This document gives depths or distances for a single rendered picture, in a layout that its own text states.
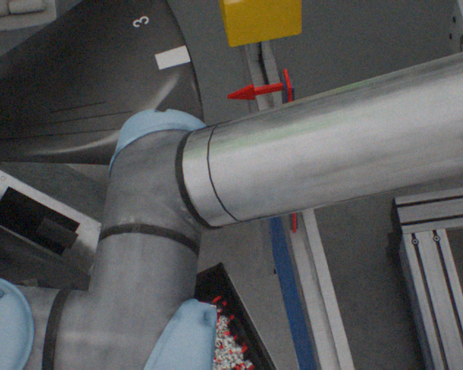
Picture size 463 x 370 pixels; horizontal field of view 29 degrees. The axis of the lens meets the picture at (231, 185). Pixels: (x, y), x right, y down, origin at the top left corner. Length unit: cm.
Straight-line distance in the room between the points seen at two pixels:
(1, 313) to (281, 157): 21
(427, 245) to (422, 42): 52
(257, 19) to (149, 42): 29
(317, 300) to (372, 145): 62
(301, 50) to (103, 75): 119
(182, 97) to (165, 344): 37
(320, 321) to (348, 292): 95
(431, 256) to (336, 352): 79
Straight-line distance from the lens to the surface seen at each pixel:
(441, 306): 187
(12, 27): 148
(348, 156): 57
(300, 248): 120
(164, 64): 92
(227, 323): 119
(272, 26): 120
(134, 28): 94
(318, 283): 119
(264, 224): 188
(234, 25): 119
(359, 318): 209
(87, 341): 61
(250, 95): 94
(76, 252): 108
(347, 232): 217
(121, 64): 93
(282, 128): 59
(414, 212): 195
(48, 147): 91
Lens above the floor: 194
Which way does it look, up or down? 60 degrees down
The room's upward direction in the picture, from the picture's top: 9 degrees counter-clockwise
